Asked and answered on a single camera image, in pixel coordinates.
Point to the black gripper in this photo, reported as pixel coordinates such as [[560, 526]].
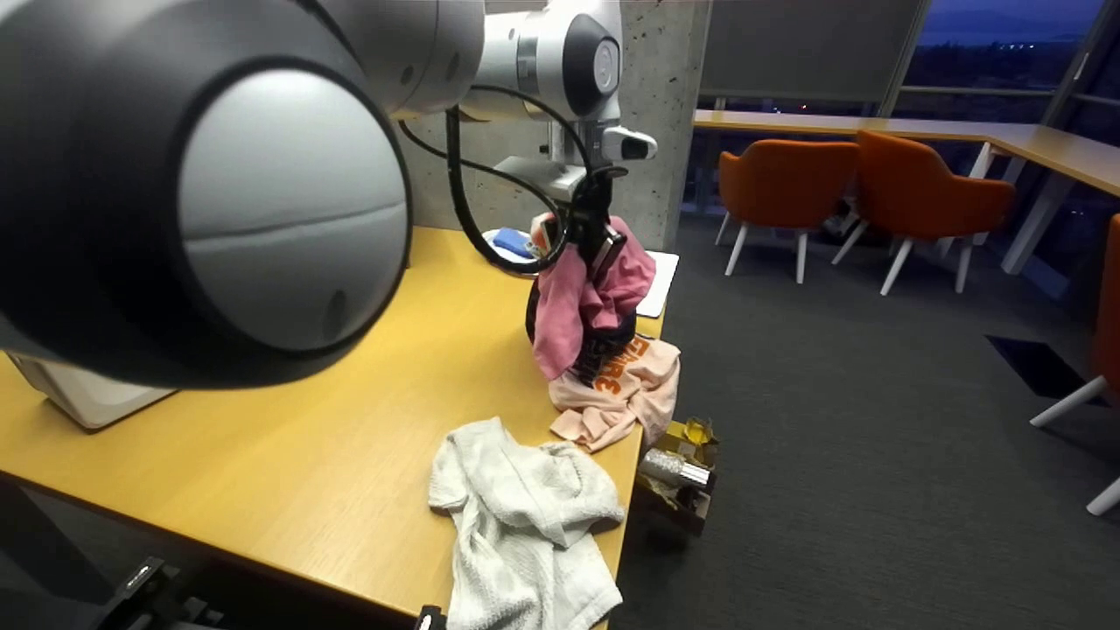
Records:
[[591, 203]]

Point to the pink shirt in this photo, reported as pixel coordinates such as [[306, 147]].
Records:
[[571, 301]]

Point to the peach shirt with print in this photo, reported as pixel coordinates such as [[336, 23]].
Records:
[[632, 395]]

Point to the white grey shirt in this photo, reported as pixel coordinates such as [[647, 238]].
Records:
[[527, 526]]

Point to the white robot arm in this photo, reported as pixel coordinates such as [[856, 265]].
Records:
[[177, 175]]

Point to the white paper sheet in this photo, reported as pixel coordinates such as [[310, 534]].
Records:
[[661, 283]]

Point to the blue sponge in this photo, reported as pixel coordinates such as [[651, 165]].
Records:
[[513, 242]]

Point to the orange chair white legs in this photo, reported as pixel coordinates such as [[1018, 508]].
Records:
[[928, 195], [1108, 325], [785, 183]]

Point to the yellow bag with can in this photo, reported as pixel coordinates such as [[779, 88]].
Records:
[[675, 472]]

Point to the long wooden desk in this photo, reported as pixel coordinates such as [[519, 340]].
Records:
[[1050, 146]]

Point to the white plastic box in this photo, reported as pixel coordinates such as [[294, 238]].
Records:
[[92, 403]]

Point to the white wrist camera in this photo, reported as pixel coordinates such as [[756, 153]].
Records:
[[632, 146]]

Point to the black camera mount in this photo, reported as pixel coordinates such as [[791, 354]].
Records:
[[145, 596]]

